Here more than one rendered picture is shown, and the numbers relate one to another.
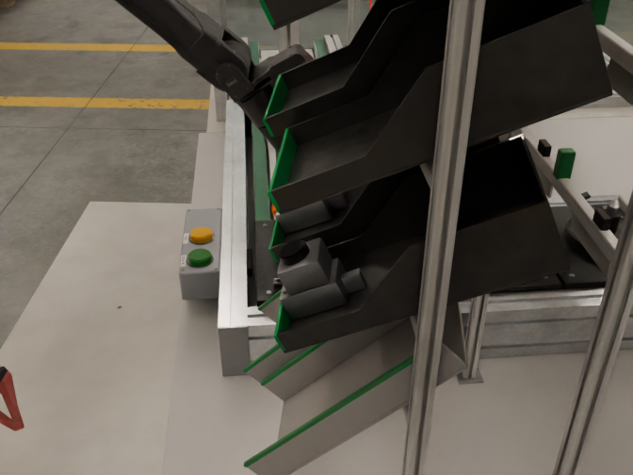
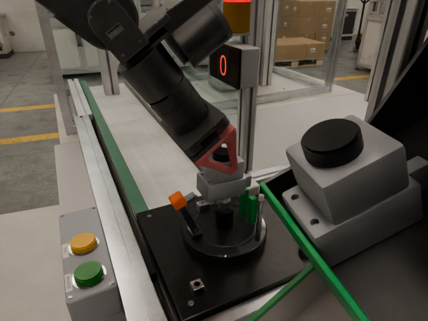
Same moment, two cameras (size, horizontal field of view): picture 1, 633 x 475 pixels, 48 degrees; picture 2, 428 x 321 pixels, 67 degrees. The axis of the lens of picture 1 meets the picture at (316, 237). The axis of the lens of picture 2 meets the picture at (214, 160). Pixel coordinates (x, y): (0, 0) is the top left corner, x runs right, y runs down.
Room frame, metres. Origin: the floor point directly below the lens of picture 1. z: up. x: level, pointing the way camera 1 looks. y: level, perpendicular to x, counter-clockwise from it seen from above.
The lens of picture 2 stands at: (0.63, 0.14, 1.34)
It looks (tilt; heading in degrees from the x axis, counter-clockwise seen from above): 29 degrees down; 340
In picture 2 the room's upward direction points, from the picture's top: straight up
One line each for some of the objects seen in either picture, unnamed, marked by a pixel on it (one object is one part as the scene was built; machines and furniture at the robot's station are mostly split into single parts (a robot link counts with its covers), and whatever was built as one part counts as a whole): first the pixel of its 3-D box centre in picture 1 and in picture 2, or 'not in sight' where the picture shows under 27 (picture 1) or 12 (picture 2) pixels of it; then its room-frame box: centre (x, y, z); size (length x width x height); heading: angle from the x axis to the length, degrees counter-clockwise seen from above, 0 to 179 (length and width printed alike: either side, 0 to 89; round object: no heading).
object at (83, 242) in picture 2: (202, 237); (83, 244); (1.07, 0.21, 0.96); 0.04 x 0.04 x 0.02
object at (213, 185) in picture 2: not in sight; (227, 171); (1.01, -0.02, 1.09); 0.08 x 0.04 x 0.07; 95
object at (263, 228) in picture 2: not in sight; (223, 229); (1.01, -0.01, 0.98); 0.14 x 0.14 x 0.02
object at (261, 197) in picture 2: not in sight; (259, 218); (0.96, -0.05, 1.03); 0.01 x 0.01 x 0.08
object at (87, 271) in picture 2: (200, 258); (88, 274); (1.00, 0.20, 0.96); 0.04 x 0.04 x 0.02
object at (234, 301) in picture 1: (237, 204); (107, 197); (1.27, 0.16, 0.91); 0.89 x 0.06 x 0.11; 5
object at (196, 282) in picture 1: (202, 251); (87, 258); (1.07, 0.21, 0.93); 0.21 x 0.07 x 0.06; 5
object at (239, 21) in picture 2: not in sight; (236, 16); (1.21, -0.11, 1.28); 0.05 x 0.05 x 0.05
